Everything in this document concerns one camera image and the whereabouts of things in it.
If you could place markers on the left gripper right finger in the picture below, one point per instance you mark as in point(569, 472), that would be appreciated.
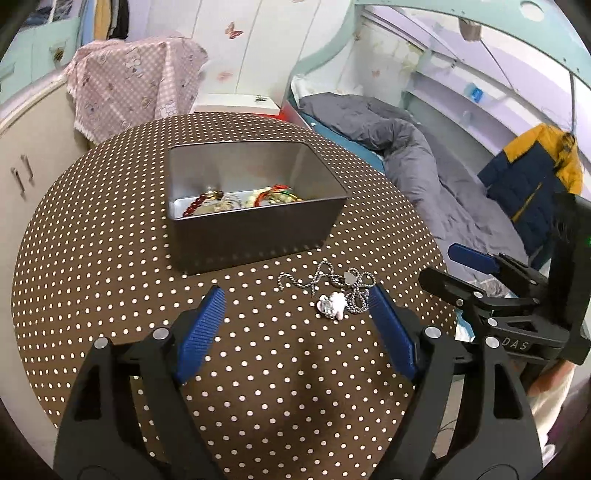
point(495, 435)

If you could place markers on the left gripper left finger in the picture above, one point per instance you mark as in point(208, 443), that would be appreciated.
point(100, 437)

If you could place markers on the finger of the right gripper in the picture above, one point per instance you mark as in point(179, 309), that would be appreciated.
point(485, 263)
point(461, 295)

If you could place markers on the pink white charm jewelry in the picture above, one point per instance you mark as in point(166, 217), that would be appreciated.
point(333, 306)

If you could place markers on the gold jewelry pile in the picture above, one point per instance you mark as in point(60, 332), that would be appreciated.
point(217, 201)

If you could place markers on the person's right hand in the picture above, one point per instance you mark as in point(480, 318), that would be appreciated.
point(551, 378)

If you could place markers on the grey duvet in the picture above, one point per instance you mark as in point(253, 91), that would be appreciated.
point(449, 198)

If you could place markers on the yellow navy jacket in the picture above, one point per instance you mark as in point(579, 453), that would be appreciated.
point(527, 173)

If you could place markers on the teal bed sheet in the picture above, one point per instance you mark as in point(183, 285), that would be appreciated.
point(367, 155)

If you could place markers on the brown polka dot tablecloth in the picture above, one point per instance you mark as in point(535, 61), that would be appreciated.
point(282, 391)

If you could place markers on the dark metal tin box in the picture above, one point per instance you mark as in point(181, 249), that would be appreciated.
point(290, 200)

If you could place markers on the red white box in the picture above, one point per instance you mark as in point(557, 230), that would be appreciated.
point(241, 103)

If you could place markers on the beige cabinet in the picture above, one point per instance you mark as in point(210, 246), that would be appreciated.
point(38, 143)

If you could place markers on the pink checkered bear cloth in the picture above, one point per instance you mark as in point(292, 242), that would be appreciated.
point(116, 85)

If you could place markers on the mint green drawer unit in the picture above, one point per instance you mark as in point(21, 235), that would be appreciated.
point(36, 52)

